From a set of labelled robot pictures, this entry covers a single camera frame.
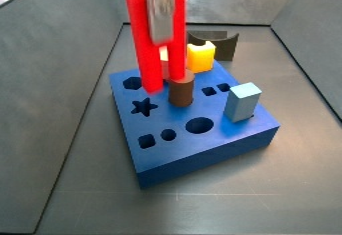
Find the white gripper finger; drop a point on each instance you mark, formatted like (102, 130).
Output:
(152, 21)

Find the red square-circle object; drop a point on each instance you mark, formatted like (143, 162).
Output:
(148, 57)

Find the blue shape-sorter fixture block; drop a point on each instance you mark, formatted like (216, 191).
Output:
(175, 140)

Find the pink pentagon block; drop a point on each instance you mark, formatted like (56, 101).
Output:
(163, 54)

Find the yellow notched block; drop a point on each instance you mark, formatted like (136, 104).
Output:
(200, 57)

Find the black curved stand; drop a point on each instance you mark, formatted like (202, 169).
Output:
(223, 41)

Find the brown cylinder block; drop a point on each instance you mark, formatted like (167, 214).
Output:
(180, 90)

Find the light blue rectangular block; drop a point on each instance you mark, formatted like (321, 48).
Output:
(242, 100)

